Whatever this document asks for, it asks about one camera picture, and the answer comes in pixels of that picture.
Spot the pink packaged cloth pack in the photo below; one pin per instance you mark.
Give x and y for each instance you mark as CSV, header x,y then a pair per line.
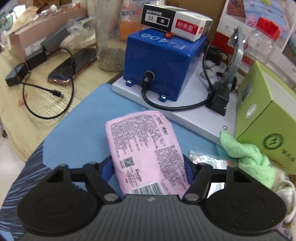
x,y
146,155

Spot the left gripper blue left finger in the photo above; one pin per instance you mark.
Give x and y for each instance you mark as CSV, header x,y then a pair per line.
x,y
106,169

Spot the blue metal machine box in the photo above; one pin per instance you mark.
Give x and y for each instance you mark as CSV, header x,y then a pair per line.
x,y
172,62

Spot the clear zip bag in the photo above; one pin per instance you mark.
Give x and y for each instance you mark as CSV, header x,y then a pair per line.
x,y
215,162

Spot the white machine base plate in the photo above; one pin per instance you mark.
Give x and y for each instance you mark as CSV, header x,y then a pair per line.
x,y
202,120

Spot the clear jar red lid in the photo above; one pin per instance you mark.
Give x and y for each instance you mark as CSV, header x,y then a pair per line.
x,y
260,44

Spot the black smartphone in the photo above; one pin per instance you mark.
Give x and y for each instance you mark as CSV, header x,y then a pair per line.
x,y
72,66

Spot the clear plastic cup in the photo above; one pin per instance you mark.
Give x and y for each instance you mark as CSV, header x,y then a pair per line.
x,y
110,48

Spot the black power adapter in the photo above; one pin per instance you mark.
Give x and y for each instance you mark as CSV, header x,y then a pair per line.
x,y
19,72

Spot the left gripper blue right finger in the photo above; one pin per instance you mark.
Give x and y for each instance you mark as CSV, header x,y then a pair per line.
x,y
190,169

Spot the brown cardboard box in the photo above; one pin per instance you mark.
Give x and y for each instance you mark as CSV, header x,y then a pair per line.
x,y
22,40

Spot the white red black carton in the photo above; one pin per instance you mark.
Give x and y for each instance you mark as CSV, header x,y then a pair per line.
x,y
177,21

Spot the green microfiber cloth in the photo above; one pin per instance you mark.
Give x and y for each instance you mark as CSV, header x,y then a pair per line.
x,y
250,159

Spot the green cardboard box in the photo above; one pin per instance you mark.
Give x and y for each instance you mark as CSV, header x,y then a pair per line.
x,y
266,115

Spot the bedding poster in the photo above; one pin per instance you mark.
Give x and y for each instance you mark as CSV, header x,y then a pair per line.
x,y
247,13

